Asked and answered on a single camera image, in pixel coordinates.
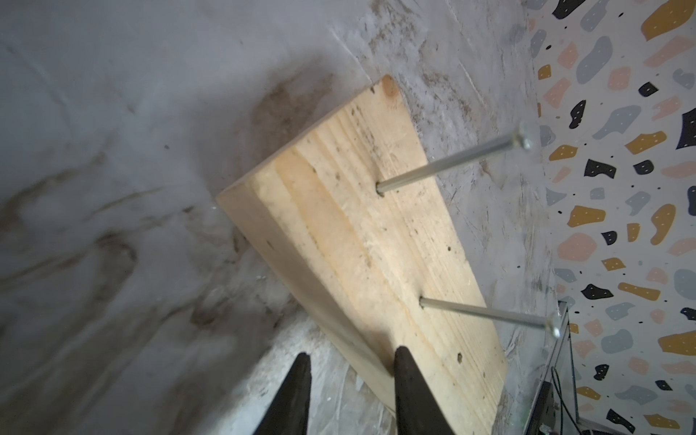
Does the steel nail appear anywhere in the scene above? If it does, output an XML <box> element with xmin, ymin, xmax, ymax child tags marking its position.
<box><xmin>375</xmin><ymin>123</ymin><xmax>538</xmax><ymax>196</ymax></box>
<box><xmin>419</xmin><ymin>297</ymin><xmax>562</xmax><ymax>339</ymax></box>

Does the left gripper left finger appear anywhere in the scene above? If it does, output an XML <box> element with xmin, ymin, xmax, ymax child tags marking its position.
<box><xmin>254</xmin><ymin>353</ymin><xmax>312</xmax><ymax>435</ymax></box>

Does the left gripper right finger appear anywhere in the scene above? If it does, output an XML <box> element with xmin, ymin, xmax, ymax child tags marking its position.
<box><xmin>393</xmin><ymin>346</ymin><xmax>453</xmax><ymax>435</ymax></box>

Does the wooden block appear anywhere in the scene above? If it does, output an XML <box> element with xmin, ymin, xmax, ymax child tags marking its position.
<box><xmin>217</xmin><ymin>76</ymin><xmax>508</xmax><ymax>434</ymax></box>

